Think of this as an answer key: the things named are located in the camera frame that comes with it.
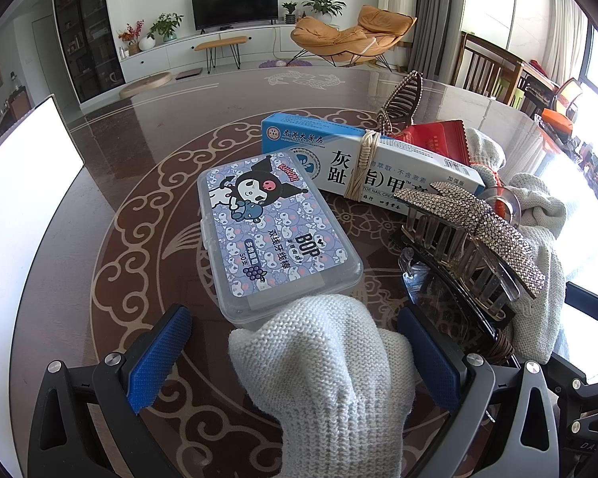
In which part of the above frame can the black television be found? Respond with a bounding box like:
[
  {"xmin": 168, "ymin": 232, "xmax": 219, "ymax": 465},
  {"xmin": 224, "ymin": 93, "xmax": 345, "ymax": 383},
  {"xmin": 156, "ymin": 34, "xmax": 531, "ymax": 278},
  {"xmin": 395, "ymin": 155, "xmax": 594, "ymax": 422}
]
[{"xmin": 191, "ymin": 0, "xmax": 280, "ymax": 31}]

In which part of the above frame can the round beige floor pad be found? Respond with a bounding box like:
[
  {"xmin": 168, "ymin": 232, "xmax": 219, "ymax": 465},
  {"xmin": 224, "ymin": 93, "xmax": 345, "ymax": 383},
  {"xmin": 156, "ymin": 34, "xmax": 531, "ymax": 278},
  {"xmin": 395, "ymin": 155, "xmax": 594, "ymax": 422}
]
[{"xmin": 118, "ymin": 72, "xmax": 173, "ymax": 100}]

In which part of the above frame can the black glass display cabinet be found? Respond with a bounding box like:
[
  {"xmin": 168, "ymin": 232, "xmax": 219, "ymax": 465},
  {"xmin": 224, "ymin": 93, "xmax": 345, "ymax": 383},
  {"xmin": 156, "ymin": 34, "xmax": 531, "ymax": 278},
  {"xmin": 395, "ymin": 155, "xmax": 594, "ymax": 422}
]
[{"xmin": 51, "ymin": 0, "xmax": 126, "ymax": 104}]

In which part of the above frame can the dark wooden slatted chair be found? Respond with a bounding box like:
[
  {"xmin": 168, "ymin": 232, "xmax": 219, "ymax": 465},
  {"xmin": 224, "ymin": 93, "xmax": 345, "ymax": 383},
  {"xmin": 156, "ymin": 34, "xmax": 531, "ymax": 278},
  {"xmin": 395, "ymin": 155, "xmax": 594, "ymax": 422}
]
[{"xmin": 451, "ymin": 31, "xmax": 525, "ymax": 106}]

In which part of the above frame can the orange lounge chair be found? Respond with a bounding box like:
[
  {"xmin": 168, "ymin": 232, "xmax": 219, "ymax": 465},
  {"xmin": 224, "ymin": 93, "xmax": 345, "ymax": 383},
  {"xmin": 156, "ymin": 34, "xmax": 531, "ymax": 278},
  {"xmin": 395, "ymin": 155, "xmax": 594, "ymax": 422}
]
[{"xmin": 290, "ymin": 5, "xmax": 418, "ymax": 71}]

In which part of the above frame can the bushy green potted plant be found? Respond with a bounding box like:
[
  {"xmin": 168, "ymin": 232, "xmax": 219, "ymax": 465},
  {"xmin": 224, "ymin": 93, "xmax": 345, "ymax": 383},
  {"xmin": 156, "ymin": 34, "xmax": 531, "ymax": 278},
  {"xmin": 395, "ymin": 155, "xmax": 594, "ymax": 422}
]
[{"xmin": 148, "ymin": 12, "xmax": 184, "ymax": 42}]

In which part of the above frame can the white sheer curtain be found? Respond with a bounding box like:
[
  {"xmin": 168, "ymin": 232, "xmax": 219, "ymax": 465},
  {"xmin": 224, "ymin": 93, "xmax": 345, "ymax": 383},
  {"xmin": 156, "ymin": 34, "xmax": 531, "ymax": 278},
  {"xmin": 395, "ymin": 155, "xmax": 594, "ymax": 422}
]
[{"xmin": 543, "ymin": 0, "xmax": 590, "ymax": 88}]

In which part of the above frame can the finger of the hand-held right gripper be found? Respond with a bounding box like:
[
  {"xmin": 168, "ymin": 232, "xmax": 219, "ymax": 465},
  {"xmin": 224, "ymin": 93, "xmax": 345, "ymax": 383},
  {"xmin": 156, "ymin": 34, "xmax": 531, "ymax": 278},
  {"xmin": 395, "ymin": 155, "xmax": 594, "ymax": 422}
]
[
  {"xmin": 547, "ymin": 353, "xmax": 598, "ymax": 409},
  {"xmin": 564, "ymin": 280, "xmax": 598, "ymax": 327}
]

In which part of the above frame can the white television cabinet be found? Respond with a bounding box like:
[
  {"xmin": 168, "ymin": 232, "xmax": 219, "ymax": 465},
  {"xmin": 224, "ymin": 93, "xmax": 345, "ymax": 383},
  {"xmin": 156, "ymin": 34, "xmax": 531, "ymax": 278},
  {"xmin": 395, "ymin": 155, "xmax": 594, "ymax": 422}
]
[{"xmin": 120, "ymin": 22, "xmax": 410, "ymax": 83}]

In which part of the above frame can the brown coil hair tie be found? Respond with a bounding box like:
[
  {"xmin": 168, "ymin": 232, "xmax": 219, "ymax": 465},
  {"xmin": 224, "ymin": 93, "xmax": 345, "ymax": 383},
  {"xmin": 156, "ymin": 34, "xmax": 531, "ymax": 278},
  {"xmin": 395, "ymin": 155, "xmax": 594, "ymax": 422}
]
[{"xmin": 481, "ymin": 329, "xmax": 517, "ymax": 364}]

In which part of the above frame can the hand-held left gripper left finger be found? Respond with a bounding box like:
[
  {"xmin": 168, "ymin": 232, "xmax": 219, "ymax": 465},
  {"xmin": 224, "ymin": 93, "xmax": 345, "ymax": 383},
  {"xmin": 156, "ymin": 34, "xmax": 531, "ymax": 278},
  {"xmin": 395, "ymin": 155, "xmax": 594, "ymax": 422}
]
[{"xmin": 27, "ymin": 304, "xmax": 194, "ymax": 478}]

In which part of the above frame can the beige coil hair tie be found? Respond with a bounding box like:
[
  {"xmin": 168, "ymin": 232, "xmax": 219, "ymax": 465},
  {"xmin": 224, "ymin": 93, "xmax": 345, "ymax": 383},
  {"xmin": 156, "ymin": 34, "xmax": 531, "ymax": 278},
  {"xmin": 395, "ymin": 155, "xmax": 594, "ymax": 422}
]
[{"xmin": 343, "ymin": 129, "xmax": 382, "ymax": 202}]

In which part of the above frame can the clear cartoon-label floss box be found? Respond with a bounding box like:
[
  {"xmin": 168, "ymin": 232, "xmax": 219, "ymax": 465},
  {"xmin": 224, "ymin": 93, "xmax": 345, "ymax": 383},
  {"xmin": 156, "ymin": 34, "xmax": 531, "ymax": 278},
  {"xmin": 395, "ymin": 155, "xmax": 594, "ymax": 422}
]
[{"xmin": 198, "ymin": 152, "xmax": 364, "ymax": 332}]

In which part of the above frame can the white cardboard box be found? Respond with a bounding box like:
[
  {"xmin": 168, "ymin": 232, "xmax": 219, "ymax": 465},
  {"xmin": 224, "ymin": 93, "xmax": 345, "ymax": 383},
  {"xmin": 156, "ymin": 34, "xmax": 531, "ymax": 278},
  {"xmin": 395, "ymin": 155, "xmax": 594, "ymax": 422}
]
[{"xmin": 0, "ymin": 94, "xmax": 85, "ymax": 310}]

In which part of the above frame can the large-leaf potted plant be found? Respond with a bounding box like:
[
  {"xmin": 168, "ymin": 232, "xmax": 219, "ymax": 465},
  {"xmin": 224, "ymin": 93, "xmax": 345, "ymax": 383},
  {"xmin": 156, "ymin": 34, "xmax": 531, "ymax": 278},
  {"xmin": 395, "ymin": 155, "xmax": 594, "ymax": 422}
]
[{"xmin": 303, "ymin": 0, "xmax": 347, "ymax": 24}]

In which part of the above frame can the purple floor mat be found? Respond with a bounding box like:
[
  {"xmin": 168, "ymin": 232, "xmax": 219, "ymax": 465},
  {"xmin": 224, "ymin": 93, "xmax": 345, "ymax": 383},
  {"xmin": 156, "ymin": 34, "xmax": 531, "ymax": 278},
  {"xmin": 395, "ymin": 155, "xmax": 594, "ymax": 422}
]
[{"xmin": 258, "ymin": 57, "xmax": 312, "ymax": 70}]

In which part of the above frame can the white knit glove orange cuff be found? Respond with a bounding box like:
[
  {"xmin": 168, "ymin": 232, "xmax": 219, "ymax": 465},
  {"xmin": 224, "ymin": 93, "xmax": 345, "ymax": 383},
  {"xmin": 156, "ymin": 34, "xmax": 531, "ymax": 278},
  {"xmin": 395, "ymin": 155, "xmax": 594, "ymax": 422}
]
[
  {"xmin": 466, "ymin": 128, "xmax": 570, "ymax": 365},
  {"xmin": 228, "ymin": 295, "xmax": 419, "ymax": 478}
]

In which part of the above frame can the red flower arrangement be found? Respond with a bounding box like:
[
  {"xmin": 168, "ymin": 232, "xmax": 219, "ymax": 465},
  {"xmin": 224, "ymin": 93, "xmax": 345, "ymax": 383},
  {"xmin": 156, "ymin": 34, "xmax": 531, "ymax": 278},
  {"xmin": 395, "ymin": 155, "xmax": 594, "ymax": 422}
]
[{"xmin": 117, "ymin": 20, "xmax": 146, "ymax": 55}]

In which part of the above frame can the rhinestone bow hair clip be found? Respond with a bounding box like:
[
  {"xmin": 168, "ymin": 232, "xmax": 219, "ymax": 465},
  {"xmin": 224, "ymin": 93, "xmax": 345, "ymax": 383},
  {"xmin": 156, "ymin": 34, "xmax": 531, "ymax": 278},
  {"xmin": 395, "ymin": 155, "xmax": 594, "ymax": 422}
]
[{"xmin": 393, "ymin": 184, "xmax": 546, "ymax": 320}]

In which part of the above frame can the brown studded hair claw clip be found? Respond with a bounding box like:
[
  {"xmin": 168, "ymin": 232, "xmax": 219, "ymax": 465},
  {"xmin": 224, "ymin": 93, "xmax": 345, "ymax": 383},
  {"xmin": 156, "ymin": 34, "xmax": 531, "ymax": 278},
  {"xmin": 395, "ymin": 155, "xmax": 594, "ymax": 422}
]
[{"xmin": 379, "ymin": 72, "xmax": 425, "ymax": 137}]

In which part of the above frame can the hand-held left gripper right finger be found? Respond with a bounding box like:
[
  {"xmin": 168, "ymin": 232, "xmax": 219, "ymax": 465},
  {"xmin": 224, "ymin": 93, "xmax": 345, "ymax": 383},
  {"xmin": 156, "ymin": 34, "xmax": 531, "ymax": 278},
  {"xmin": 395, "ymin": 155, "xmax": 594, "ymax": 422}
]
[{"xmin": 397, "ymin": 303, "xmax": 564, "ymax": 478}]

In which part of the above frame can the grey curtain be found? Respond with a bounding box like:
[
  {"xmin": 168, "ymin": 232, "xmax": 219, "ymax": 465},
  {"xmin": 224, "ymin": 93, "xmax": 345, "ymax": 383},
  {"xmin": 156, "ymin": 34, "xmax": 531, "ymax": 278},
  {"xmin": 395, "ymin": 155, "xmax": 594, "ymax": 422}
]
[{"xmin": 419, "ymin": 0, "xmax": 467, "ymax": 73}]

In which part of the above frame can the wooden bench with hairpin legs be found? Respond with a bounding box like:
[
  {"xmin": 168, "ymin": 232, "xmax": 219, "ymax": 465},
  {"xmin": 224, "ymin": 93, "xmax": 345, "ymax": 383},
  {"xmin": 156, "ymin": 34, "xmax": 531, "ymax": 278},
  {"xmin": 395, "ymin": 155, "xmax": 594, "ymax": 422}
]
[{"xmin": 194, "ymin": 36, "xmax": 249, "ymax": 73}]

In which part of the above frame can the red snack packet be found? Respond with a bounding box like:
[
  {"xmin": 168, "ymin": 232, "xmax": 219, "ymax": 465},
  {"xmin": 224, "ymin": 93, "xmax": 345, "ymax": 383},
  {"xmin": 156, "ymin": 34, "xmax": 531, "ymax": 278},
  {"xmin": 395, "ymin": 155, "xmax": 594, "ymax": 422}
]
[{"xmin": 393, "ymin": 119, "xmax": 472, "ymax": 166}]

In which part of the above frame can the white and blue ointment carton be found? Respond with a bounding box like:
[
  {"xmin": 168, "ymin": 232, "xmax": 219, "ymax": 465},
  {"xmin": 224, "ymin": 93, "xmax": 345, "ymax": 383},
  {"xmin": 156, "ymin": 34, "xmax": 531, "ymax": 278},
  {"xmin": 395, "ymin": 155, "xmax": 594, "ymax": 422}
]
[{"xmin": 260, "ymin": 112, "xmax": 485, "ymax": 205}]

